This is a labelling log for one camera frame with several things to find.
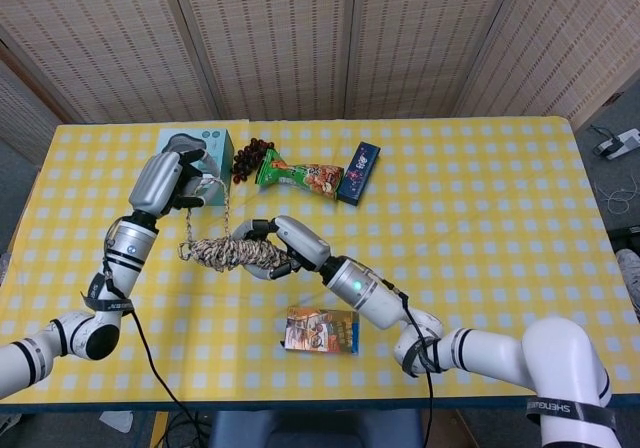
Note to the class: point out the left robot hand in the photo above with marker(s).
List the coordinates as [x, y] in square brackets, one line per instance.
[155, 183]

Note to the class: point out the white power strip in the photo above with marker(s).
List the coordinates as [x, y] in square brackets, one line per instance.
[622, 143]

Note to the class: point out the colourful printed snack box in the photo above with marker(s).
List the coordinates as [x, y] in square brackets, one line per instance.
[315, 333]

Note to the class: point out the yellow checked tablecloth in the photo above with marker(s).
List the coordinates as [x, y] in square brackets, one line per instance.
[475, 218]

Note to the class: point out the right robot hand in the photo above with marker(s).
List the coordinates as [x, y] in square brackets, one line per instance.
[305, 243]

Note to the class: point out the dark blue seat base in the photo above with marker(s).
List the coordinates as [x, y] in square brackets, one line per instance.
[310, 430]

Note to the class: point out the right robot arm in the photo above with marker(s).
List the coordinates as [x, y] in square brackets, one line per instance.
[365, 293]

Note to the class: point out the dark blue narrow box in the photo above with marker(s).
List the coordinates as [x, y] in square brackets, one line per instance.
[357, 173]

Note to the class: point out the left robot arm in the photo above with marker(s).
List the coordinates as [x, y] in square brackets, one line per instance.
[127, 248]

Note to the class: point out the dark red grape bunch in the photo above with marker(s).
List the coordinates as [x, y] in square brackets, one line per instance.
[247, 160]

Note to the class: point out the teal speaker box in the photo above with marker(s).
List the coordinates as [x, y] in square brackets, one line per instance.
[220, 140]

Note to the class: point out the grey white shoe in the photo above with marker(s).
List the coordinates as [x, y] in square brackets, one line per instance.
[631, 278]

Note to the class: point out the crumpled white paper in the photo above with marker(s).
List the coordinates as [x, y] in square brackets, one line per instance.
[116, 420]

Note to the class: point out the woven folding screen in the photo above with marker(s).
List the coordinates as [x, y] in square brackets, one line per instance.
[300, 43]

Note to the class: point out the green snack bag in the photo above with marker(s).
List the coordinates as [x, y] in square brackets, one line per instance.
[310, 178]

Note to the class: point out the yellow floor tape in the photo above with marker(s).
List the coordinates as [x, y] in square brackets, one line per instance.
[159, 430]

